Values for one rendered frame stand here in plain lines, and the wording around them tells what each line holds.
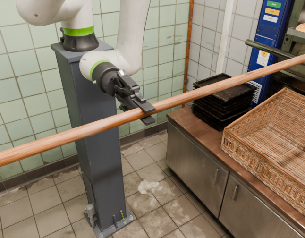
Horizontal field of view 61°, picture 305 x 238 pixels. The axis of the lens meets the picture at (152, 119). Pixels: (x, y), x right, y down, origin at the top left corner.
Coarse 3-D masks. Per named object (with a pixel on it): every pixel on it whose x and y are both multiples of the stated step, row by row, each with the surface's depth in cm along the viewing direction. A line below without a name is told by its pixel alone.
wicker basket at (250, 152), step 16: (272, 96) 150; (288, 96) 152; (304, 96) 144; (256, 112) 149; (272, 112) 159; (288, 112) 153; (304, 112) 145; (224, 128) 140; (240, 128) 149; (256, 128) 159; (272, 128) 161; (304, 128) 146; (224, 144) 145; (240, 144) 134; (256, 144) 151; (272, 144) 151; (288, 144) 150; (304, 144) 146; (240, 160) 138; (256, 160) 127; (272, 160) 140; (288, 160) 140; (304, 160) 140; (256, 176) 130; (272, 176) 130; (288, 176) 113; (304, 176) 130; (288, 192) 122; (304, 192) 109; (304, 208) 111
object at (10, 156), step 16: (272, 64) 91; (288, 64) 93; (224, 80) 80; (240, 80) 82; (176, 96) 72; (192, 96) 74; (128, 112) 66; (144, 112) 67; (80, 128) 60; (96, 128) 61; (32, 144) 55; (48, 144) 56; (64, 144) 59; (0, 160) 52; (16, 160) 54
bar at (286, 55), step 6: (246, 42) 126; (252, 42) 123; (258, 42) 122; (258, 48) 121; (264, 48) 118; (270, 48) 116; (276, 48) 115; (276, 54) 114; (282, 54) 112; (288, 54) 110; (294, 54) 109
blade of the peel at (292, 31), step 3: (291, 27) 132; (294, 27) 132; (288, 30) 131; (291, 30) 129; (294, 30) 128; (297, 30) 127; (288, 33) 131; (291, 33) 130; (294, 33) 129; (297, 33) 127; (300, 33) 126; (303, 33) 125; (300, 36) 127; (303, 36) 125
